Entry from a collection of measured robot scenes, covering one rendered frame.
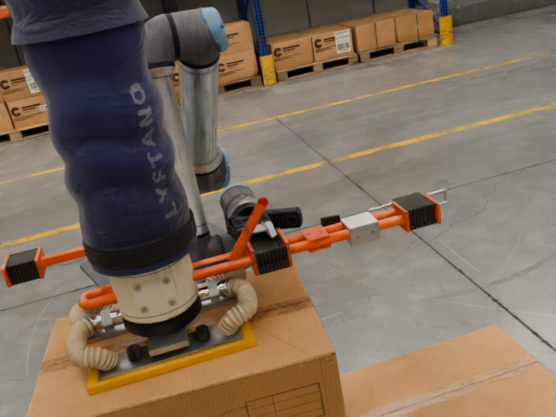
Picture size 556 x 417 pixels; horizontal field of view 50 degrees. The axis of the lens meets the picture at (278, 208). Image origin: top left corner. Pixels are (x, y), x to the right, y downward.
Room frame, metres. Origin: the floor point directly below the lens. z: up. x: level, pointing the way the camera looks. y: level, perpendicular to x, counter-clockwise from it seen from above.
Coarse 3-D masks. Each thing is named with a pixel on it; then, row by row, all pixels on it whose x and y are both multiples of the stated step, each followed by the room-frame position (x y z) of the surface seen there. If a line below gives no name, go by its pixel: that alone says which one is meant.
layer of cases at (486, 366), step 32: (416, 352) 1.42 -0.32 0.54; (448, 352) 1.39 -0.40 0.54; (480, 352) 1.37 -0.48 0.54; (512, 352) 1.34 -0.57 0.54; (352, 384) 1.34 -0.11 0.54; (384, 384) 1.31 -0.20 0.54; (416, 384) 1.29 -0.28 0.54; (448, 384) 1.27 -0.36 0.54; (480, 384) 1.24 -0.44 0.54; (512, 384) 1.22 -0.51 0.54; (544, 384) 1.20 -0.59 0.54; (352, 416) 1.21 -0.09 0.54; (384, 416) 1.19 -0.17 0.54; (416, 416) 1.17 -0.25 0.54; (448, 416) 1.15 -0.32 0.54; (480, 416) 1.13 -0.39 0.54; (512, 416) 1.11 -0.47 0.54; (544, 416) 1.10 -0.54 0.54
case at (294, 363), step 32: (256, 288) 1.25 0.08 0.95; (288, 288) 1.22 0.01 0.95; (64, 320) 1.26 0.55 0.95; (256, 320) 1.11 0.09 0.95; (288, 320) 1.09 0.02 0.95; (320, 320) 1.07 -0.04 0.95; (64, 352) 1.13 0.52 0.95; (256, 352) 1.00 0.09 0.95; (288, 352) 0.98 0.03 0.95; (320, 352) 0.96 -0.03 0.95; (64, 384) 1.01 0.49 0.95; (160, 384) 0.95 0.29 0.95; (192, 384) 0.94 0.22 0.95; (224, 384) 0.93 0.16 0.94; (256, 384) 0.93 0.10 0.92; (288, 384) 0.94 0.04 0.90; (320, 384) 0.95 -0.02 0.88; (32, 416) 0.93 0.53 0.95; (64, 416) 0.91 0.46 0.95; (96, 416) 0.90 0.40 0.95; (128, 416) 0.91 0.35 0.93; (160, 416) 0.91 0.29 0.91; (192, 416) 0.92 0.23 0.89; (224, 416) 0.93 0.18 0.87; (256, 416) 0.93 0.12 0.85; (288, 416) 0.94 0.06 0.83; (320, 416) 0.95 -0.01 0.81
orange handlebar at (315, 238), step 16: (336, 224) 1.22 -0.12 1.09; (384, 224) 1.19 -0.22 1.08; (288, 240) 1.20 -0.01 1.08; (304, 240) 1.20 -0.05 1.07; (320, 240) 1.17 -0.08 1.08; (336, 240) 1.17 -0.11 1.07; (48, 256) 1.34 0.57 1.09; (64, 256) 1.34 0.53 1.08; (80, 256) 1.35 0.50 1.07; (224, 256) 1.17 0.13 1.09; (240, 256) 1.17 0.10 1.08; (208, 272) 1.12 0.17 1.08; (224, 272) 1.13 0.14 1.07; (96, 288) 1.13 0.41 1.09; (112, 288) 1.13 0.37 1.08; (80, 304) 1.08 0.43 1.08; (96, 304) 1.08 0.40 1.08
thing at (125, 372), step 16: (192, 336) 1.06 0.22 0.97; (208, 336) 1.04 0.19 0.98; (224, 336) 1.04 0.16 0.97; (240, 336) 1.03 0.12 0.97; (128, 352) 1.01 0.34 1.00; (144, 352) 1.04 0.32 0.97; (176, 352) 1.02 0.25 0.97; (192, 352) 1.01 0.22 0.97; (208, 352) 1.00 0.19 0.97; (224, 352) 1.01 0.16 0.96; (96, 368) 1.02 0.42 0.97; (128, 368) 0.99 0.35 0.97; (144, 368) 0.99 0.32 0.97; (160, 368) 0.98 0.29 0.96; (176, 368) 0.99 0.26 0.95; (96, 384) 0.97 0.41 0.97; (112, 384) 0.97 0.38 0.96; (128, 384) 0.97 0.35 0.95
